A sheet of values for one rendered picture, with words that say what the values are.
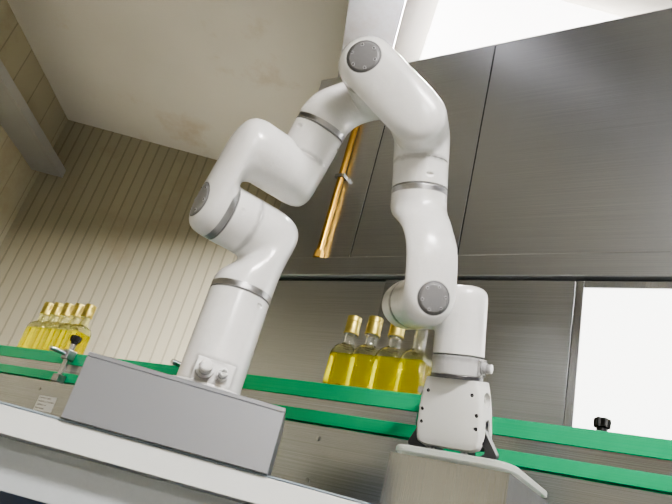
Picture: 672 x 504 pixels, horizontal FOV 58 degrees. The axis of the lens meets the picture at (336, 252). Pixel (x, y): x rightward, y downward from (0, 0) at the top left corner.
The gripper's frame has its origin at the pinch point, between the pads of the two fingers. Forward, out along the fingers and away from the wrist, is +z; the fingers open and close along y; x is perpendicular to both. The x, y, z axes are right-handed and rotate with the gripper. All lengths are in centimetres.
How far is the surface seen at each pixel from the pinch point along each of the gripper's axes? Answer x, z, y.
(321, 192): -61, -68, 75
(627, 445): -26.1, -7.7, -18.9
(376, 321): -33, -26, 34
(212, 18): -100, -181, 186
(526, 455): -24.6, -3.6, -3.4
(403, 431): -14.7, -5.0, 15.4
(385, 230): -57, -54, 48
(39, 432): 41, -3, 36
